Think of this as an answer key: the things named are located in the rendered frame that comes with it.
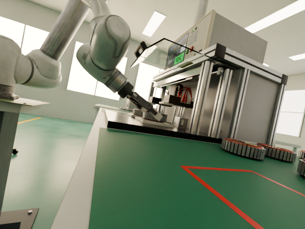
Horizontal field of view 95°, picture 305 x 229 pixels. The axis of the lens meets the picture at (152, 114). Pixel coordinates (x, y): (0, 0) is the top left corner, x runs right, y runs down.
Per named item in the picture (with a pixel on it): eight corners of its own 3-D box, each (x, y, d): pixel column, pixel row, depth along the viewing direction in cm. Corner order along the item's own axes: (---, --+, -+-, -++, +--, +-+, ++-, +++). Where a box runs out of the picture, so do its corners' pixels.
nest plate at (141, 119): (142, 122, 59) (143, 119, 59) (135, 118, 73) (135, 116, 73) (173, 127, 64) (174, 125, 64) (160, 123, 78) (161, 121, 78)
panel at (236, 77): (225, 139, 57) (241, 67, 57) (161, 120, 119) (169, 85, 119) (227, 140, 58) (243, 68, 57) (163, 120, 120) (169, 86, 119)
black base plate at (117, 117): (106, 127, 42) (108, 120, 42) (104, 112, 102) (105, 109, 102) (223, 144, 58) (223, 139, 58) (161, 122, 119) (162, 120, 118)
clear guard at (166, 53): (144, 49, 43) (148, 30, 43) (130, 67, 66) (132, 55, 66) (222, 78, 55) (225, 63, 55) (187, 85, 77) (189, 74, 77)
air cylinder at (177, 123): (177, 127, 69) (179, 116, 69) (170, 125, 76) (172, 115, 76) (186, 129, 71) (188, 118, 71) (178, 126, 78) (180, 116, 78)
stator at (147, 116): (145, 119, 61) (147, 111, 61) (139, 117, 72) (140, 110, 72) (168, 123, 65) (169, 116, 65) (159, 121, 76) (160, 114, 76)
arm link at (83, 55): (100, 89, 62) (109, 77, 51) (70, 63, 57) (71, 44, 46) (115, 74, 67) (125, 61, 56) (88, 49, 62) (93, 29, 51)
